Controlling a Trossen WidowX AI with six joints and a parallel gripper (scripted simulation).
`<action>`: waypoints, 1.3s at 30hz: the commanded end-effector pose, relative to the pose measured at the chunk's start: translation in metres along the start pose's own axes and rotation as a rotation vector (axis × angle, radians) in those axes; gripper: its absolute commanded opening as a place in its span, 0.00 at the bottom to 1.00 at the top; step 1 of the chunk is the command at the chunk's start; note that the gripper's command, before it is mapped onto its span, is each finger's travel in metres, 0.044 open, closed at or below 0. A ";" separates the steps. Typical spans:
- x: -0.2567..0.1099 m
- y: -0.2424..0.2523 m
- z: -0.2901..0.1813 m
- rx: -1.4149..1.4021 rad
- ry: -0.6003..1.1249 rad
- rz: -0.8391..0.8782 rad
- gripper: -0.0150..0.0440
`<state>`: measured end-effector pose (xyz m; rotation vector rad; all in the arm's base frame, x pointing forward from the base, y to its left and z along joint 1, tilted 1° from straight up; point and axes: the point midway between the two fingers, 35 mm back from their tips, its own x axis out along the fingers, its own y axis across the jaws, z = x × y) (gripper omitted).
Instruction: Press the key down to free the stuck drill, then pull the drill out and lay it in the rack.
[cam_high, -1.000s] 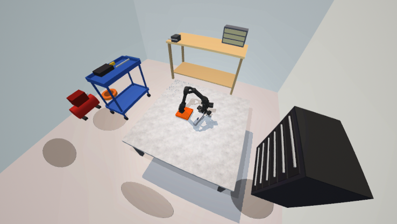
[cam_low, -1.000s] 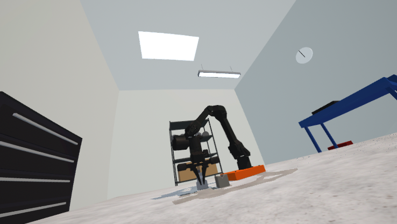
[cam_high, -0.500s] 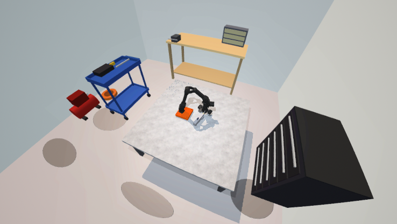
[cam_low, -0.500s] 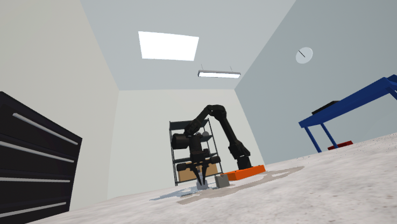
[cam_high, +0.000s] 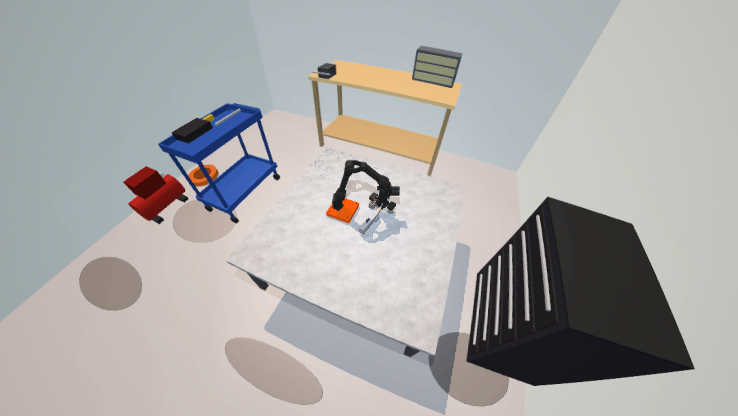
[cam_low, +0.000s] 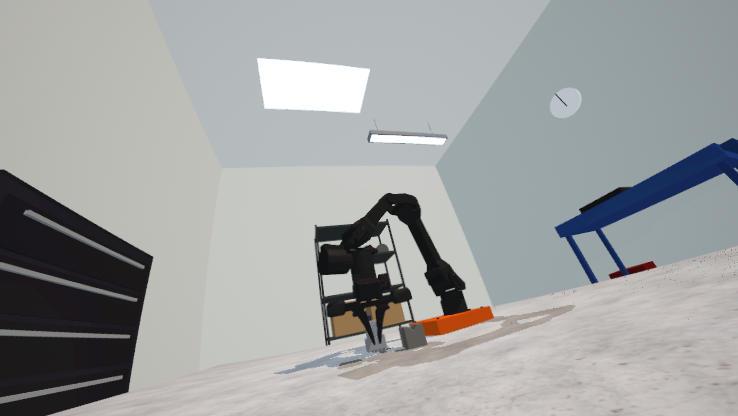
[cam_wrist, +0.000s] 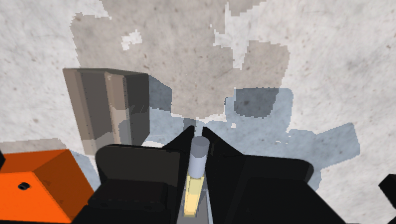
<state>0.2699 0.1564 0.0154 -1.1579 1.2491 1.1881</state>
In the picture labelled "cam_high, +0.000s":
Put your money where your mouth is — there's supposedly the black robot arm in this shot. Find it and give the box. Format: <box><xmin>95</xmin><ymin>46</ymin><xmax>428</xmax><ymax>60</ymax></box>
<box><xmin>331</xmin><ymin>159</ymin><xmax>400</xmax><ymax>211</ymax></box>

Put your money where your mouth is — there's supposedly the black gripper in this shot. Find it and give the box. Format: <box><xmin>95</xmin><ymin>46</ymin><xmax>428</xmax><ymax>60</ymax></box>
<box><xmin>369</xmin><ymin>192</ymin><xmax>396</xmax><ymax>211</ymax></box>

